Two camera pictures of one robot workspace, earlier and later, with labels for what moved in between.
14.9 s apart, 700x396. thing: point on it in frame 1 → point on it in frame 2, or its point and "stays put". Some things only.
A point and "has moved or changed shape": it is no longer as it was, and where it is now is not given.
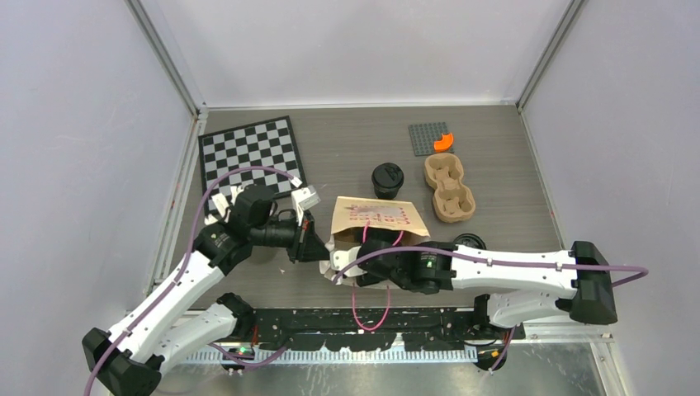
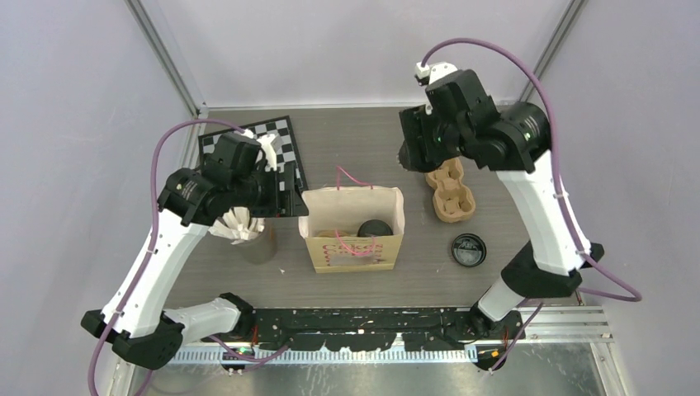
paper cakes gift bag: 357,221 has moved or changed shape
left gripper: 309,246 → 289,201
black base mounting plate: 367,330 stays put
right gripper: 368,278 → 417,120
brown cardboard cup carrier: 452,201 stays put
